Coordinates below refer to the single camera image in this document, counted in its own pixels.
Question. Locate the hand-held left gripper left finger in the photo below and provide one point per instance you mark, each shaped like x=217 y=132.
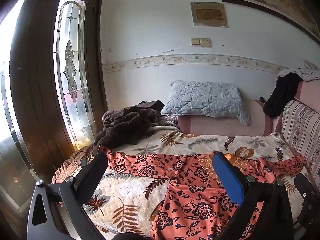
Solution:
x=93 y=171

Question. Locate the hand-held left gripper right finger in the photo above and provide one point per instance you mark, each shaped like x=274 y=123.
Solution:
x=228 y=177

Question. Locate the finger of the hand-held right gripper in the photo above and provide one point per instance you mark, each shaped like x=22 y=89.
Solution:
x=306 y=200

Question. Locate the orange floral garment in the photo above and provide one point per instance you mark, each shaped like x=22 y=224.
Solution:
x=190 y=192

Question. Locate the brown ruffled bed cover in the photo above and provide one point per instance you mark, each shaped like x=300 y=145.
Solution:
x=65 y=170

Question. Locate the cream leaf-print blanket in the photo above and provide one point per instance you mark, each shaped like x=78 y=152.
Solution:
x=125 y=195

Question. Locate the pink sofa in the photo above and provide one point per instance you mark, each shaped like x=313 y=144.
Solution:
x=225 y=126

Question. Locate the brown fuzzy cloth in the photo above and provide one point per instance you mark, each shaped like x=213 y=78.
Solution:
x=127 y=125

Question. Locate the grey quilted pillow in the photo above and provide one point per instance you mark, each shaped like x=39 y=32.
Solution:
x=205 y=100

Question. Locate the wooden door with stained glass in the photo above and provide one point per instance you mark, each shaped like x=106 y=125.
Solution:
x=37 y=92

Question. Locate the black garment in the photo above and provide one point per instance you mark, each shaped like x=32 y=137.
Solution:
x=282 y=95

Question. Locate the white crumpled cloth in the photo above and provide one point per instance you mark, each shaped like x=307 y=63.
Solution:
x=308 y=73

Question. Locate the beige light switch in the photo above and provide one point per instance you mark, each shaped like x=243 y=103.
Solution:
x=200 y=42

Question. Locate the wall plaque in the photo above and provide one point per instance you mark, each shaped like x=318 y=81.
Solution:
x=209 y=14

